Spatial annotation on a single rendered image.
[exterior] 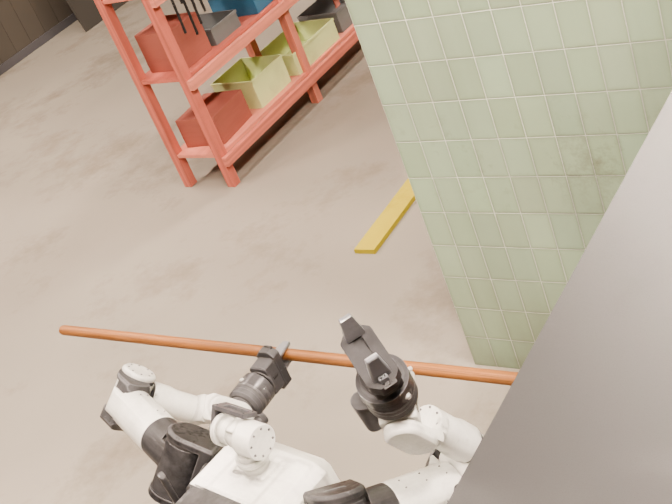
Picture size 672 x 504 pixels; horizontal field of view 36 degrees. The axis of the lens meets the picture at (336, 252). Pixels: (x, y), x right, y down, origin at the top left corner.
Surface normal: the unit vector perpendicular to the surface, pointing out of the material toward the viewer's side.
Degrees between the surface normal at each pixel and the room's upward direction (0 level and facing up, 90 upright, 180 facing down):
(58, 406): 0
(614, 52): 90
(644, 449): 0
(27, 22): 90
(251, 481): 0
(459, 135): 90
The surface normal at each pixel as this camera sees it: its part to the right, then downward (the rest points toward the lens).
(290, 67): -0.51, 0.60
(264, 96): 0.80, 0.04
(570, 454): -0.33, -0.80
